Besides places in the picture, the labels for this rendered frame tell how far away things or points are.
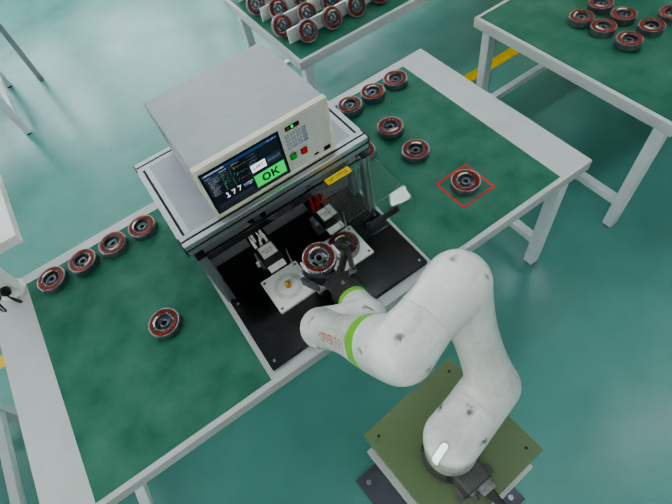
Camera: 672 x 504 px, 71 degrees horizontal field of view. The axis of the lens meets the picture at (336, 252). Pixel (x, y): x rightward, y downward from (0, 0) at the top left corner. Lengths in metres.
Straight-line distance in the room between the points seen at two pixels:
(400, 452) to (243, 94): 1.11
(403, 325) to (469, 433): 0.42
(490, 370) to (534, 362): 1.33
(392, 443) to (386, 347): 0.63
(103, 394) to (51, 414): 0.18
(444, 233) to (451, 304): 0.96
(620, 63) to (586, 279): 1.00
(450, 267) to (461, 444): 0.45
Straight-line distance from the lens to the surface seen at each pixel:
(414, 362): 0.78
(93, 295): 2.01
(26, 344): 2.08
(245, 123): 1.40
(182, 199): 1.57
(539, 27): 2.70
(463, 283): 0.82
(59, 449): 1.83
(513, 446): 1.39
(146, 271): 1.95
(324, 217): 1.61
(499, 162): 1.99
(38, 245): 3.54
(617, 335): 2.55
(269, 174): 1.45
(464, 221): 1.79
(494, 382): 1.11
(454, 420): 1.13
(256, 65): 1.60
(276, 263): 1.60
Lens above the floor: 2.19
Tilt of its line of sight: 56 degrees down
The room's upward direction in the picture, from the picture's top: 15 degrees counter-clockwise
